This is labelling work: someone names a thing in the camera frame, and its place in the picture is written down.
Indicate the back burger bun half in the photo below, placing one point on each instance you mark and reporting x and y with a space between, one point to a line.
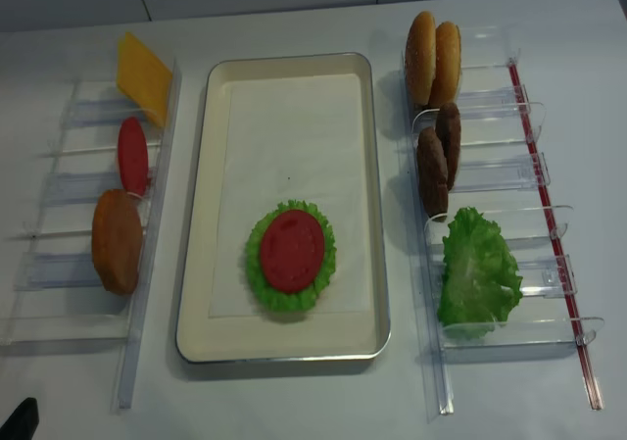
420 57

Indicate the cream metal tray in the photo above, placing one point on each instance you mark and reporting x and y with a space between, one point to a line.
268 336

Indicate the clear acrylic rack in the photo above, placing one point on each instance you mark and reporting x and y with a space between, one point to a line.
503 174
52 175

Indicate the yellow cheese slice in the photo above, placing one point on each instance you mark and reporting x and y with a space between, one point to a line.
144 79

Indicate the clear acrylic right rack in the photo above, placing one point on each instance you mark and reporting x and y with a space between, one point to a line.
503 174

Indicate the green lettuce leaf in rack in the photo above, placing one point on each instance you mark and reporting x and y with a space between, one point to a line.
480 281

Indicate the brown meat patty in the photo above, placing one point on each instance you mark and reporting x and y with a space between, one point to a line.
448 130
432 173

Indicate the green lettuce leaf on tray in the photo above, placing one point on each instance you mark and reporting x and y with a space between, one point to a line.
271 299

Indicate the red tomato slice in rack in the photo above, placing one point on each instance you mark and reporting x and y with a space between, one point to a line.
133 157

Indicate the clear acrylic left rack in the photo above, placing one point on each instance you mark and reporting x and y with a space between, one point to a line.
52 175

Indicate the black object at corner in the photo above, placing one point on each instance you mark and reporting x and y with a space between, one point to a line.
23 422

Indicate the orange breaded patty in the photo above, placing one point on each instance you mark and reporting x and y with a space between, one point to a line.
116 241

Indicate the red tomato slice on tray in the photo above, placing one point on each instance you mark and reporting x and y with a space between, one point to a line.
292 251

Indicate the white paper tray liner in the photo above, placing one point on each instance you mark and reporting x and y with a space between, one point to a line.
294 138

